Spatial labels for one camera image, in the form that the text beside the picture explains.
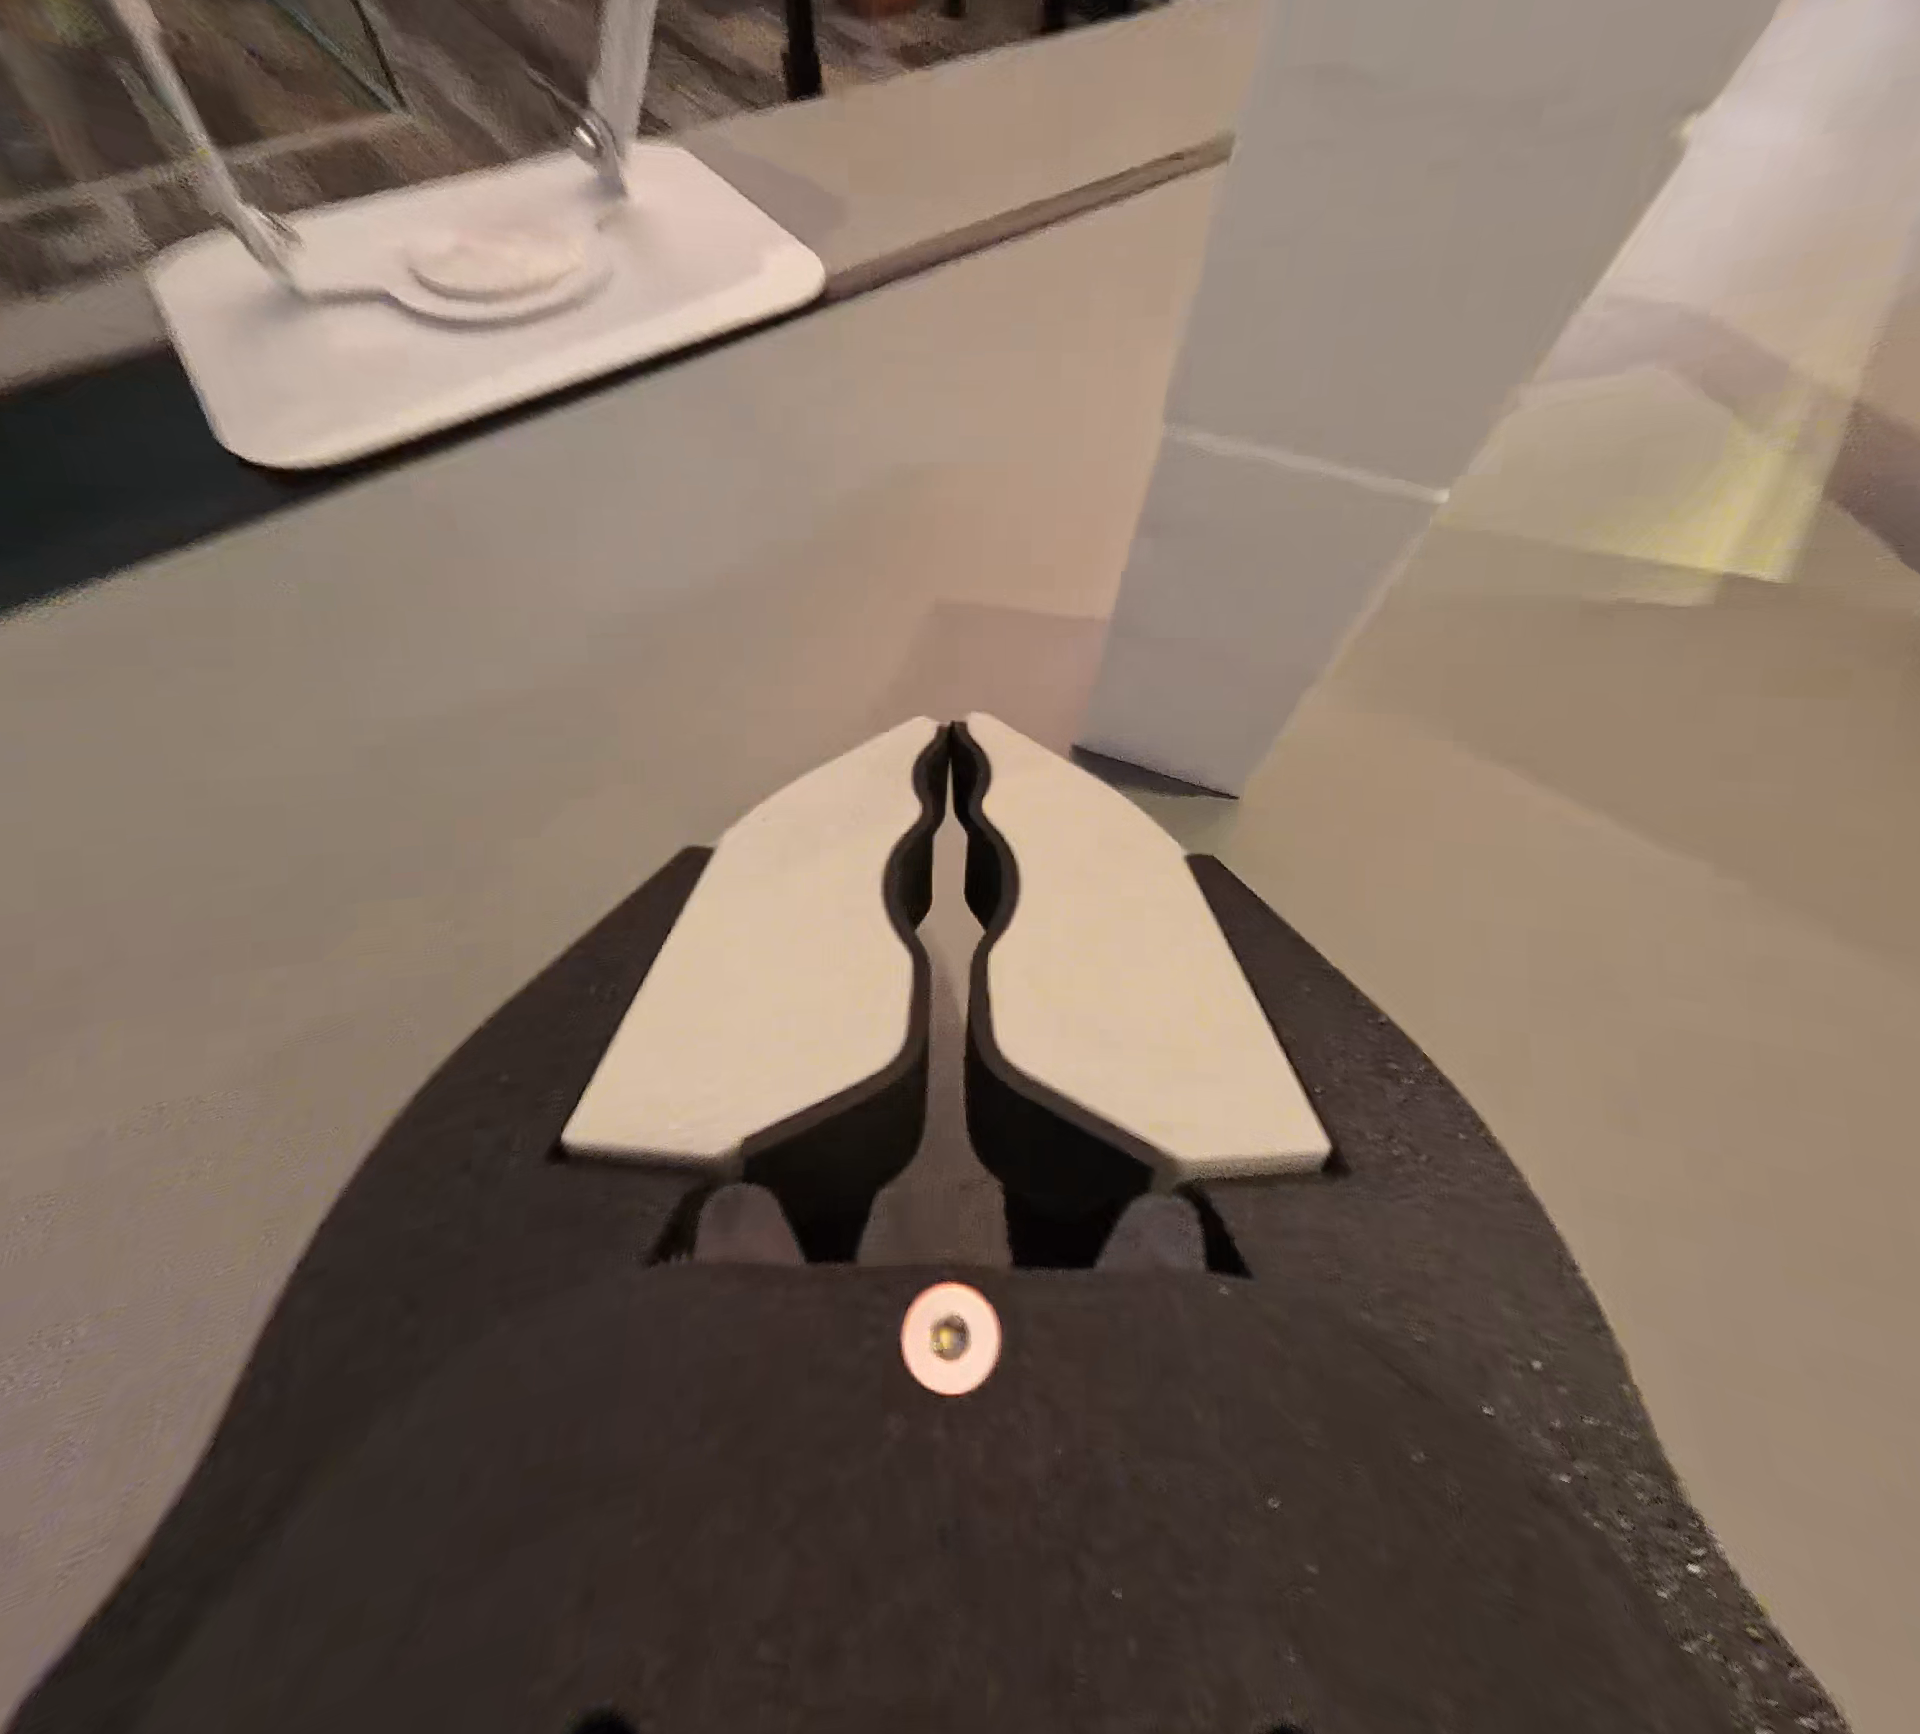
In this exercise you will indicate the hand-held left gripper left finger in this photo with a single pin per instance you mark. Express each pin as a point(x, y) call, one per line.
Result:
point(765, 999)

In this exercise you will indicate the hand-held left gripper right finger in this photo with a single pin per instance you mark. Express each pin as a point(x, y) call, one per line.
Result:
point(1140, 999)

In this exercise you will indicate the wooden board document stand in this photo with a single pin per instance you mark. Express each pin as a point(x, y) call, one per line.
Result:
point(451, 354)

